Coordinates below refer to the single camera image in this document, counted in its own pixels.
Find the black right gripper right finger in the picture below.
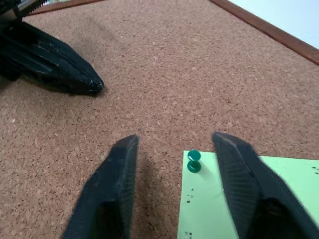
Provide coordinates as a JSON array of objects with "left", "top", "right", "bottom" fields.
[{"left": 211, "top": 131, "right": 319, "bottom": 239}]

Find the cork board with wooden frame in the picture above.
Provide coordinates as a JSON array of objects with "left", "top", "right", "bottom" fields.
[{"left": 0, "top": 0, "right": 319, "bottom": 239}]

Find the green paper note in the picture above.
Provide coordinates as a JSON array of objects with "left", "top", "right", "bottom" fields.
[{"left": 177, "top": 150, "right": 319, "bottom": 239}]

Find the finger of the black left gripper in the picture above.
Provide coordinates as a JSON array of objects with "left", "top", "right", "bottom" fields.
[
  {"left": 0, "top": 26, "right": 101, "bottom": 95},
  {"left": 9, "top": 21, "right": 104, "bottom": 88}
]

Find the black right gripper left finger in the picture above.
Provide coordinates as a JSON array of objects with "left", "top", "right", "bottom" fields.
[{"left": 62, "top": 134, "right": 140, "bottom": 239}]

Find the green pushpin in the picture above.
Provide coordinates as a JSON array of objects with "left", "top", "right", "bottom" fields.
[{"left": 187, "top": 149, "right": 202, "bottom": 174}]

